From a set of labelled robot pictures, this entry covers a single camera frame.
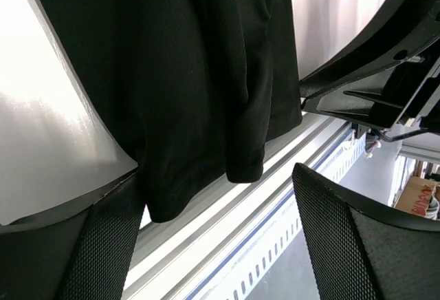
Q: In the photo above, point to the cardboard box with red print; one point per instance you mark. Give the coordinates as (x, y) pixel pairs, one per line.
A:
(419, 197)

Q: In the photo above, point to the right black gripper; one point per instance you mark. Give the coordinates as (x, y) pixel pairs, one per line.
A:
(387, 78)

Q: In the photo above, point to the white slotted cable duct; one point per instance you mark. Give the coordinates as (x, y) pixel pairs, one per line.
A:
(235, 266)

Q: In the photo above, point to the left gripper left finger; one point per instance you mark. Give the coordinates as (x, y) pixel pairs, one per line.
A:
(81, 249)

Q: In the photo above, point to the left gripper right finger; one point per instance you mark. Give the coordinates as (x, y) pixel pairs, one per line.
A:
(362, 249)

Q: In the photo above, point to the black t shirt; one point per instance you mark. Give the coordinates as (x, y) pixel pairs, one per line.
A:
(190, 89)

